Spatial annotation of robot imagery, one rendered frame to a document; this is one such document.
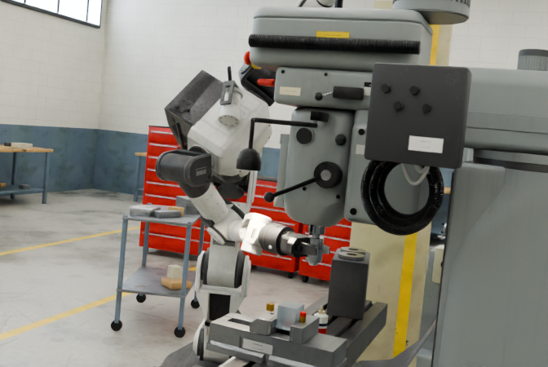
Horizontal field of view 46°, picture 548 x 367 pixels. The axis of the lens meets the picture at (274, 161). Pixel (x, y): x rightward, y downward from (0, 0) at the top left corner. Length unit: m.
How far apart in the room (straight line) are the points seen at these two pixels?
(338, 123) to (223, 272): 0.94
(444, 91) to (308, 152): 0.49
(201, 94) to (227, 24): 9.98
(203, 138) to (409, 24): 0.78
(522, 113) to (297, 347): 0.79
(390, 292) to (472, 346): 2.02
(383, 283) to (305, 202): 1.91
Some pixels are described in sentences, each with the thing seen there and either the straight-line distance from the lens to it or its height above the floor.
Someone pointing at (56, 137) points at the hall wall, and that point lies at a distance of 12.48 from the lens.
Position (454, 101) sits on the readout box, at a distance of 1.38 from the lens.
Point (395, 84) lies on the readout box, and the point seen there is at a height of 1.68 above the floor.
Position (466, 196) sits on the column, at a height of 1.45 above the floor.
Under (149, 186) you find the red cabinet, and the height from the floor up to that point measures 0.77.
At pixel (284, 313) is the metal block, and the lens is 1.71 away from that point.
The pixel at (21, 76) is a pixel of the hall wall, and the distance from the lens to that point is 11.76.
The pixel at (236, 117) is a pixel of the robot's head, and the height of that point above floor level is 1.58.
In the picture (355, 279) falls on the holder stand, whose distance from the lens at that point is 2.16.
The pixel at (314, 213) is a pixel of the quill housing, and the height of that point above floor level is 1.35.
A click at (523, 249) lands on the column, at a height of 1.35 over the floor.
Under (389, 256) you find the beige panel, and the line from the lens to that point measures 3.57.
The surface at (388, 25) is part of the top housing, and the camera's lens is 1.67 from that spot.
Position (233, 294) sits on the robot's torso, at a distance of 2.48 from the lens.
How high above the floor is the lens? 1.57
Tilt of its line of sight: 3 degrees down
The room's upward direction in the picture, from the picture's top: 5 degrees clockwise
